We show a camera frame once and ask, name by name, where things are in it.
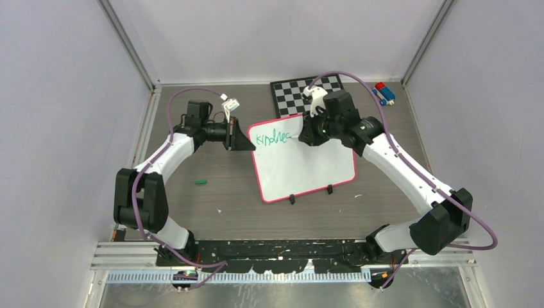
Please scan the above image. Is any slotted cable duct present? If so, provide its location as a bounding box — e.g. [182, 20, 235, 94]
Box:
[106, 269, 371, 284]

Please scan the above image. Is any toy brick car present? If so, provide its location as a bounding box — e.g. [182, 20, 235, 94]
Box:
[372, 82, 396, 106]

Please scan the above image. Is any red-framed whiteboard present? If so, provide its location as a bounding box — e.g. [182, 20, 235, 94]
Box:
[248, 115, 357, 203]

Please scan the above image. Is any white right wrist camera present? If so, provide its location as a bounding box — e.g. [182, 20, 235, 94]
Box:
[303, 86, 328, 117]

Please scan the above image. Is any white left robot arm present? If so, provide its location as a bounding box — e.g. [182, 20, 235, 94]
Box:
[113, 98, 256, 266]

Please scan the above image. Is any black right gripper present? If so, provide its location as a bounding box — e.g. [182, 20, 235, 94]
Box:
[299, 107, 341, 147]

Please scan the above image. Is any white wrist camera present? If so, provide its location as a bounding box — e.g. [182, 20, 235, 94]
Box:
[220, 94, 240, 122]
[303, 86, 328, 117]

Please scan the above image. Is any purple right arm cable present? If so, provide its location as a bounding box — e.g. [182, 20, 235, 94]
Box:
[308, 70, 498, 294]

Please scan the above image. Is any black and white chessboard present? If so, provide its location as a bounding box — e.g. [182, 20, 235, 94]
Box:
[269, 74, 344, 119]

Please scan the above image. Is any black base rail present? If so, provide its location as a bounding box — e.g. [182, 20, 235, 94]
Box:
[156, 239, 407, 274]

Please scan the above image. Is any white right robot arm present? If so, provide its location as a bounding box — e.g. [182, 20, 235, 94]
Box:
[298, 87, 473, 264]

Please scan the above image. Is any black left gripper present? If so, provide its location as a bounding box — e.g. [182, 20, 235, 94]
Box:
[203, 117, 256, 151]

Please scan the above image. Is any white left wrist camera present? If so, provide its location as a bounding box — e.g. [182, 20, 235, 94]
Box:
[220, 94, 240, 122]

